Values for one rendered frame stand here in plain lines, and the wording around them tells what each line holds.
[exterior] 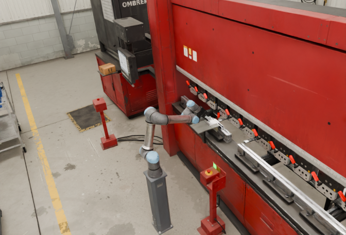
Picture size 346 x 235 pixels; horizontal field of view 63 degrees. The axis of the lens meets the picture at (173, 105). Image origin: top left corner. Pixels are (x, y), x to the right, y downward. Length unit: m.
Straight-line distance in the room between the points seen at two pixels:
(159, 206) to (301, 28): 2.12
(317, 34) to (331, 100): 0.39
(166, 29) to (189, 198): 2.07
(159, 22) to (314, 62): 1.99
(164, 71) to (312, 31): 2.13
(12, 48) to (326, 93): 8.45
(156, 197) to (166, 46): 1.74
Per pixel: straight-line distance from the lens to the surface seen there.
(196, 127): 3.06
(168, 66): 3.58
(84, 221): 3.71
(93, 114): 5.68
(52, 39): 9.35
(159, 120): 2.54
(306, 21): 1.88
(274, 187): 2.58
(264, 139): 2.47
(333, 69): 1.83
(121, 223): 3.55
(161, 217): 3.20
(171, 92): 3.73
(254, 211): 2.86
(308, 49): 1.91
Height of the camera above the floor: 2.70
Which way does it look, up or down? 29 degrees down
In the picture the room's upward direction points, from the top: 5 degrees counter-clockwise
